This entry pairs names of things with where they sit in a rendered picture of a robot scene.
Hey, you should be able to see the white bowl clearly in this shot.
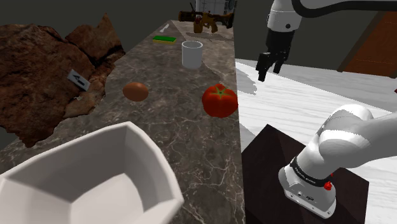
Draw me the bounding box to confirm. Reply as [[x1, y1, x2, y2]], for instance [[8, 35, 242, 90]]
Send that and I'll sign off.
[[0, 121, 185, 224]]

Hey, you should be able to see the white cup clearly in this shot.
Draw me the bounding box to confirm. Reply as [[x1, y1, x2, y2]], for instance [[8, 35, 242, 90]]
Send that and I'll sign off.
[[181, 40, 204, 69]]

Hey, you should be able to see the brown rock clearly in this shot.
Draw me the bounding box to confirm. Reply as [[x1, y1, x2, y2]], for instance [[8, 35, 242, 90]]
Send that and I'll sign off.
[[0, 13, 127, 148]]

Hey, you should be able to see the green and yellow sponge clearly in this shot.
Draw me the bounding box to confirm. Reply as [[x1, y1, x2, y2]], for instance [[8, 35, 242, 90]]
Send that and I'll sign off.
[[151, 35, 178, 45]]

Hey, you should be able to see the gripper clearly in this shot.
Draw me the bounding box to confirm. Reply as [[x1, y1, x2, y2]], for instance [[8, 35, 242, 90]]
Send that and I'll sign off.
[[255, 29, 295, 83]]

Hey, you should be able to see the small grey card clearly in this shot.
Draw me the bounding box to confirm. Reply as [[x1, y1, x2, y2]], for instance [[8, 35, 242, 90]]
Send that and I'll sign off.
[[67, 69, 92, 92]]

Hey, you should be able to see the brown wooden door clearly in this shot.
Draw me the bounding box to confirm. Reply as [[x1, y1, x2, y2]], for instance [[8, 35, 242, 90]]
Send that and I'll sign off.
[[337, 10, 397, 77]]

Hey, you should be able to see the red tomato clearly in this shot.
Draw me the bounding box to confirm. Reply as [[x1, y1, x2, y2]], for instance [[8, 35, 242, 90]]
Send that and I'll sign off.
[[201, 83, 239, 119]]

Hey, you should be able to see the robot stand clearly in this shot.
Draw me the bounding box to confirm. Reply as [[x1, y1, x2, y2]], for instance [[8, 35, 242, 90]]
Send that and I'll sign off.
[[241, 123, 370, 224]]

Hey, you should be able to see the brown toy gun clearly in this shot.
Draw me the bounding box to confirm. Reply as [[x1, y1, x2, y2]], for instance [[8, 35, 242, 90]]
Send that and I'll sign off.
[[178, 10, 235, 34]]

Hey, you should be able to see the brown egg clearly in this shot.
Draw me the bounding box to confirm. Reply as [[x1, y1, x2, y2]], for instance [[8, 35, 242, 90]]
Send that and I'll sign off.
[[122, 81, 150, 102]]

